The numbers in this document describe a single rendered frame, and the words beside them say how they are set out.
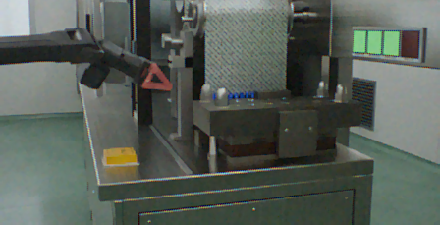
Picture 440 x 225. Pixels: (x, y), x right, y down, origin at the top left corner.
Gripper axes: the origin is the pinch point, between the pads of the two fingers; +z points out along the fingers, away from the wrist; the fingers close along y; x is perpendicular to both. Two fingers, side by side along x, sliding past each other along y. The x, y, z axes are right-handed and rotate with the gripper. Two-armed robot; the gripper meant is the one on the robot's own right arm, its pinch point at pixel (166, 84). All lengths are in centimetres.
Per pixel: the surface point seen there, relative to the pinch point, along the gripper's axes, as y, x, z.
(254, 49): 0.7, 20.2, 16.4
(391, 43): 36, 32, 30
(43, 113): -554, -123, 1
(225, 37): 0.7, 18.7, 7.4
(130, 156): 14.2, -18.4, -2.6
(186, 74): -7.3, 5.3, 5.0
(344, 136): -12, 14, 64
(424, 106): -221, 91, 266
